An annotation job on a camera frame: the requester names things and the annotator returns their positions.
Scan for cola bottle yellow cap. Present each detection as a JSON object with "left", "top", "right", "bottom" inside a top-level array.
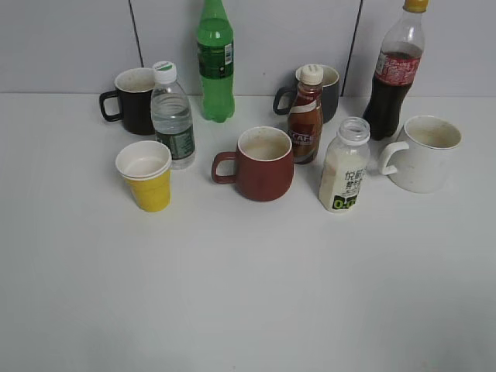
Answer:
[{"left": 363, "top": 0, "right": 429, "bottom": 140}]

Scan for black mug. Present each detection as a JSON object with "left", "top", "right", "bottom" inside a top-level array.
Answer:
[{"left": 98, "top": 67, "right": 155, "bottom": 136}]

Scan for milk bottle without cap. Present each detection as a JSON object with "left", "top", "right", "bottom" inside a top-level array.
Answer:
[{"left": 319, "top": 117, "right": 370, "bottom": 213}]

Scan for clear water bottle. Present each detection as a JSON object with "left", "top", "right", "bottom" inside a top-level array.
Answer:
[{"left": 150, "top": 61, "right": 196, "bottom": 170}]

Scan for red ceramic mug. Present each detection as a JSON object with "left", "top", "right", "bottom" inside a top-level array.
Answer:
[{"left": 211, "top": 126, "right": 294, "bottom": 202}]

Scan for white ceramic mug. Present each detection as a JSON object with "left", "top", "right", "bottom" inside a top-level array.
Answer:
[{"left": 377, "top": 115, "right": 462, "bottom": 194}]

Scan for yellow paper cup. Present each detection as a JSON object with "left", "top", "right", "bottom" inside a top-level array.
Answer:
[{"left": 115, "top": 140, "right": 172, "bottom": 212}]

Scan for dark grey mug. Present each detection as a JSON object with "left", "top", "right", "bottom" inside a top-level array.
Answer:
[{"left": 273, "top": 64, "right": 339, "bottom": 123}]

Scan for brown coffee bottle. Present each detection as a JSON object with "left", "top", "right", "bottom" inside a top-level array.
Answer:
[{"left": 288, "top": 64, "right": 323, "bottom": 164}]

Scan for green soda bottle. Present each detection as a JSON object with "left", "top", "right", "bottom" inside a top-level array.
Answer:
[{"left": 197, "top": 0, "right": 235, "bottom": 122}]

